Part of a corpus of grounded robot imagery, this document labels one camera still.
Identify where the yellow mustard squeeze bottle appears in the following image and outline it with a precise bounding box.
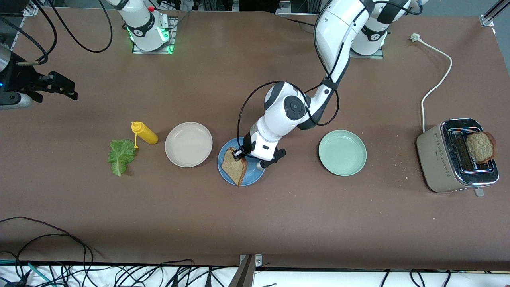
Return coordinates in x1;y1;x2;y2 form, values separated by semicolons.
131;121;159;149

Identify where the aluminium frame profile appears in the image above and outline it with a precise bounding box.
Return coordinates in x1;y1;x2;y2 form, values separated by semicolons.
479;0;510;27
11;0;39;52

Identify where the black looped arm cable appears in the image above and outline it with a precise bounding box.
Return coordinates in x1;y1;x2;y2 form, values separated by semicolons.
45;0;114;54

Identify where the green lettuce leaf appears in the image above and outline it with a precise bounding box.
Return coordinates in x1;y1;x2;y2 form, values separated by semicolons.
107;139;137;177

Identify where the blue round plate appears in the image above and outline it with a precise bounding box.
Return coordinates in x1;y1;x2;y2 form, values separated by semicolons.
217;138;267;187

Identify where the teal cable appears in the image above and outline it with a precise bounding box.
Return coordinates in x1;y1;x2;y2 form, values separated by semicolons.
0;260;54;287

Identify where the grey metal bar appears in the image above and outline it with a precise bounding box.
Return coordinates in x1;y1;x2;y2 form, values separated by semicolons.
228;255;255;287

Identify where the black floor cable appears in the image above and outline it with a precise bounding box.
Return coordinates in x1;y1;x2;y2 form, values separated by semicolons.
0;217;94;287
15;234;87;287

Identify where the black base cable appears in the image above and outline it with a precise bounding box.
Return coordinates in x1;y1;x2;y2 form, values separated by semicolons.
284;18;319;29

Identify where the brown bread slice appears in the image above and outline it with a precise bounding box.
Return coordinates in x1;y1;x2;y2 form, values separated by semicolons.
466;131;497;164
220;147;248;187

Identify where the white toaster power cord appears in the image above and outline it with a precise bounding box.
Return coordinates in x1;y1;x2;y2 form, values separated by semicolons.
410;33;453;133

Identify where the green round plate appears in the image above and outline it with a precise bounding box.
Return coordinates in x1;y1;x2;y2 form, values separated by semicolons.
318;130;367;177

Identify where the beige round plate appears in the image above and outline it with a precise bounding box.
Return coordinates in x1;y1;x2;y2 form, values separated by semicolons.
165;122;213;168

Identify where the silver metal bracket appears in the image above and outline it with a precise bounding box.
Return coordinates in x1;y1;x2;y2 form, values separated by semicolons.
239;254;263;268

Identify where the beige metal toaster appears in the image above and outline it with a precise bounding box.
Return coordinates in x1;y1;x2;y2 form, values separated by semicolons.
416;118;500;197

